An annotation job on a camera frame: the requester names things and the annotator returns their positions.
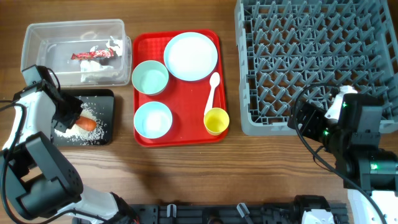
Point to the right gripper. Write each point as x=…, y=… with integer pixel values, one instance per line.
x=314, y=115

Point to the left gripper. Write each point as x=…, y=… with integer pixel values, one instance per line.
x=76, y=106

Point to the orange carrot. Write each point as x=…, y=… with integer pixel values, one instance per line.
x=86, y=124

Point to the white rice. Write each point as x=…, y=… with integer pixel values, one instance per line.
x=79, y=137

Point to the large white napkin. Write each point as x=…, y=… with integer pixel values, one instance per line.
x=92, y=71

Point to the red snack wrapper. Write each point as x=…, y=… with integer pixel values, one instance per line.
x=105, y=53

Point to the light blue rice bowl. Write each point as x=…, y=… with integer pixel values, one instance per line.
x=153, y=120

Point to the mint green bowl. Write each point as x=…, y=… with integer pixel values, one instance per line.
x=150, y=77

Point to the small white tissue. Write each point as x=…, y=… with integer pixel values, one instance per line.
x=116, y=46

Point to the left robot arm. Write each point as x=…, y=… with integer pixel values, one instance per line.
x=37, y=181

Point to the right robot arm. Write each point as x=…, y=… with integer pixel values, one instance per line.
x=369, y=173

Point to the black food waste tray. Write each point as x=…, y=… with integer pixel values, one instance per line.
x=106, y=100

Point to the grey dishwasher rack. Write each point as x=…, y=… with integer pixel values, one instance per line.
x=290, y=49

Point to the clear plastic bin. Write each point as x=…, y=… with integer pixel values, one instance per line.
x=52, y=44

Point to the yellow plastic cup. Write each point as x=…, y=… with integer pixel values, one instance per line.
x=216, y=121

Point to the white plastic spoon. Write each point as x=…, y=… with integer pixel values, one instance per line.
x=214, y=82

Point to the red plastic tray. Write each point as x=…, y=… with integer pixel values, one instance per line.
x=186, y=100

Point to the light blue plate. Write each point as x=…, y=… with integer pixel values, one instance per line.
x=190, y=56

